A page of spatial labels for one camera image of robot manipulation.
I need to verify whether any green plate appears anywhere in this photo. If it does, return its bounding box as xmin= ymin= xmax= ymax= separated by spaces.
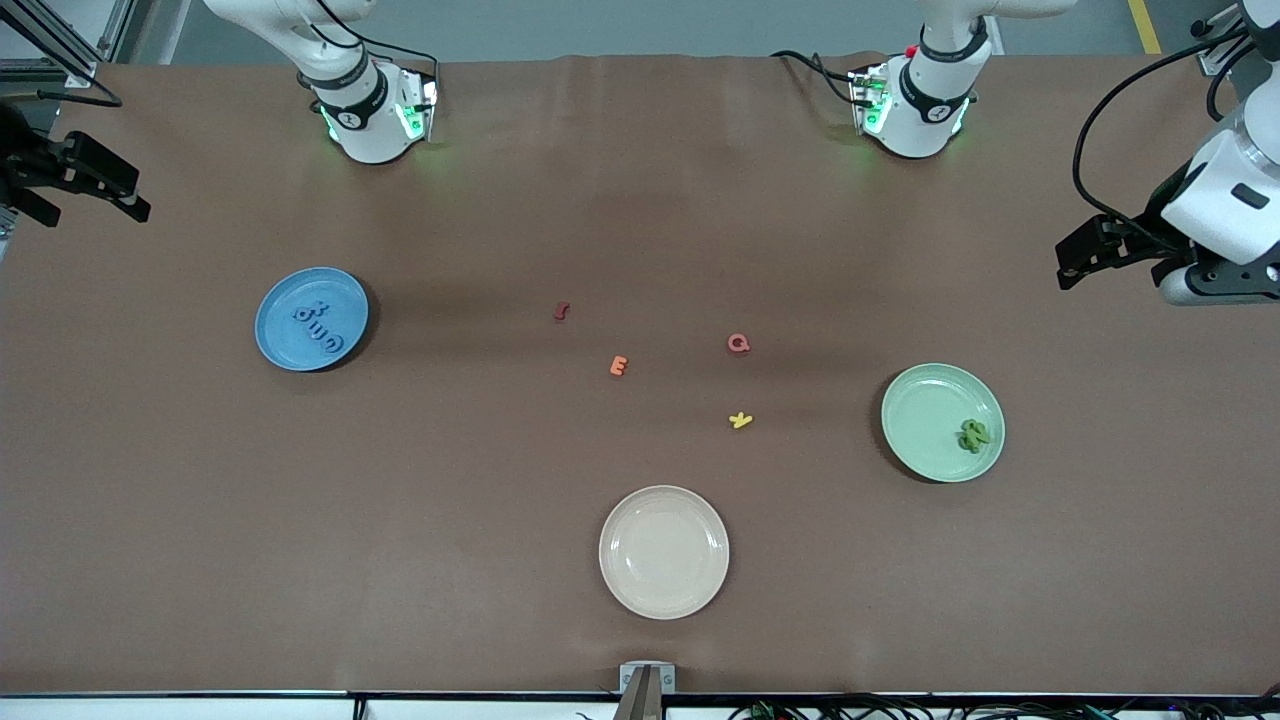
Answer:
xmin=880 ymin=362 xmax=1006 ymax=484

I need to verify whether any blue plate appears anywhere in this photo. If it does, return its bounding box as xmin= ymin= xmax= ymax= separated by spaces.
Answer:
xmin=254 ymin=266 xmax=370 ymax=373

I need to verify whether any brown table cover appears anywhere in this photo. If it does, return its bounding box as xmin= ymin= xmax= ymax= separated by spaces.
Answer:
xmin=0 ymin=52 xmax=1280 ymax=696

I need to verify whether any beige plate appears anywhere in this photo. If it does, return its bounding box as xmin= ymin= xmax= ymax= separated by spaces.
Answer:
xmin=598 ymin=485 xmax=731 ymax=621

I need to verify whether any aluminium frame post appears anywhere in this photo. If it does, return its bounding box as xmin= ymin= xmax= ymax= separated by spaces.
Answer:
xmin=0 ymin=0 xmax=151 ymax=89
xmin=1193 ymin=5 xmax=1238 ymax=77

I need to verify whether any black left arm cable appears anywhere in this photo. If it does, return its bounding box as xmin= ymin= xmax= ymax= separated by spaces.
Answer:
xmin=1073 ymin=30 xmax=1251 ymax=228

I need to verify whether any black base power cable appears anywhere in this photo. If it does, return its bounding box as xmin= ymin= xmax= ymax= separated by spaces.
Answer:
xmin=770 ymin=48 xmax=863 ymax=109

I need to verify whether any white table frame rail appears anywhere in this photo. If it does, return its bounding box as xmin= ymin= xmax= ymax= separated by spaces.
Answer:
xmin=0 ymin=692 xmax=1280 ymax=720

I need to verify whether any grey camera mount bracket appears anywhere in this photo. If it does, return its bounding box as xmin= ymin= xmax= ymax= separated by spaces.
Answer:
xmin=618 ymin=662 xmax=677 ymax=720

